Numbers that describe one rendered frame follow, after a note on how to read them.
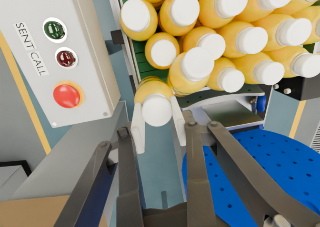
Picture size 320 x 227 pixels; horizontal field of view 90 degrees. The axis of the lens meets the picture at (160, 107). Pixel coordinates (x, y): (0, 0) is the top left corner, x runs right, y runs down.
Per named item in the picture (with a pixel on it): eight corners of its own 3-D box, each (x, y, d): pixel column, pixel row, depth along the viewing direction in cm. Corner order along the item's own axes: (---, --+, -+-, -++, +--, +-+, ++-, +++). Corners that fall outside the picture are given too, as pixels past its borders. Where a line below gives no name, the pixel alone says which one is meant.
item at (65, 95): (62, 107, 25) (58, 111, 24) (52, 85, 23) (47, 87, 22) (85, 103, 25) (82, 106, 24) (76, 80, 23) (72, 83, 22)
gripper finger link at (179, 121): (176, 121, 15) (185, 120, 15) (169, 95, 21) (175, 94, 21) (180, 147, 16) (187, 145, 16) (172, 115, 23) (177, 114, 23)
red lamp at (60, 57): (63, 67, 22) (58, 69, 21) (55, 51, 22) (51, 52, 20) (78, 64, 22) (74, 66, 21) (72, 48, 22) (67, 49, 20)
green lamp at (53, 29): (51, 41, 21) (46, 41, 20) (43, 22, 20) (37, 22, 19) (67, 38, 21) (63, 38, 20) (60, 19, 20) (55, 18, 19)
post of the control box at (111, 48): (130, 44, 123) (76, 66, 32) (128, 39, 122) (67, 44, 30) (135, 44, 123) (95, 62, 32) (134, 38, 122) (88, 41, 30)
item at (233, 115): (201, 113, 46) (218, 138, 35) (200, 105, 45) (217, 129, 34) (235, 106, 46) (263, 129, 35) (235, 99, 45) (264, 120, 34)
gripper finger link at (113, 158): (135, 161, 14) (102, 167, 14) (137, 131, 19) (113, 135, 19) (130, 148, 14) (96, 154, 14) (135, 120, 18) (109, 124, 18)
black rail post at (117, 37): (120, 44, 40) (114, 45, 33) (116, 31, 39) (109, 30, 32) (128, 43, 40) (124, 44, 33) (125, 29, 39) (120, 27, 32)
